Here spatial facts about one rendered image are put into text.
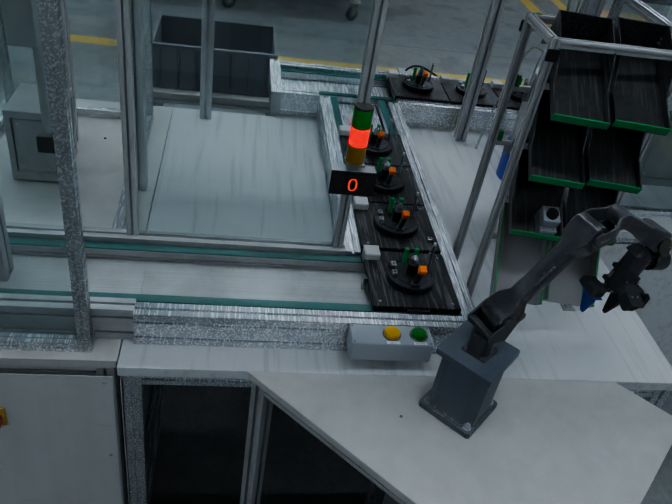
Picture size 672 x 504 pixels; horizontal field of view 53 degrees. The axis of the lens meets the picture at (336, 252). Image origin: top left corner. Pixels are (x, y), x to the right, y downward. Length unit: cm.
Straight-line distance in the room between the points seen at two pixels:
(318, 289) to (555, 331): 70
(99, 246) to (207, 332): 41
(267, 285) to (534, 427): 78
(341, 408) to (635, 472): 71
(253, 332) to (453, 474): 59
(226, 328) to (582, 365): 97
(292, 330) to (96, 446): 64
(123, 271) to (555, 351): 121
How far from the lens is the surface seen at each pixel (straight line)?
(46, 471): 213
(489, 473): 165
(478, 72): 282
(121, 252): 193
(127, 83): 172
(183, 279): 187
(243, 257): 191
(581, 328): 212
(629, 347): 214
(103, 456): 204
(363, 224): 206
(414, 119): 296
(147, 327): 173
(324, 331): 173
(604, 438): 185
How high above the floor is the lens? 212
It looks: 37 degrees down
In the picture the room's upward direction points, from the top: 10 degrees clockwise
